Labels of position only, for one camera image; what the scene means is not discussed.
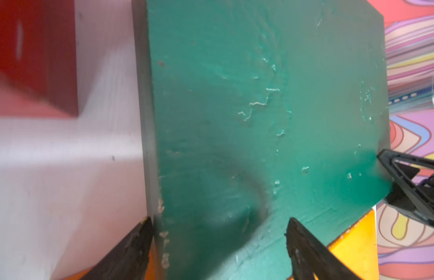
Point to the green shoebox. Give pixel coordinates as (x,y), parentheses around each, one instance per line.
(252,113)

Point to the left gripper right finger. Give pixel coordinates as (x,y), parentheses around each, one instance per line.
(310,259)

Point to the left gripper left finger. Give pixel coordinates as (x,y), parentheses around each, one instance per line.
(129,259)

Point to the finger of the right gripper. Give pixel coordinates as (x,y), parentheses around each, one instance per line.
(415,201)

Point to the red shoebox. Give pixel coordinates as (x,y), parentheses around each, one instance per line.
(38,76)

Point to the orange shoebox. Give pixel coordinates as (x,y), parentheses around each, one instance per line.
(357,247)

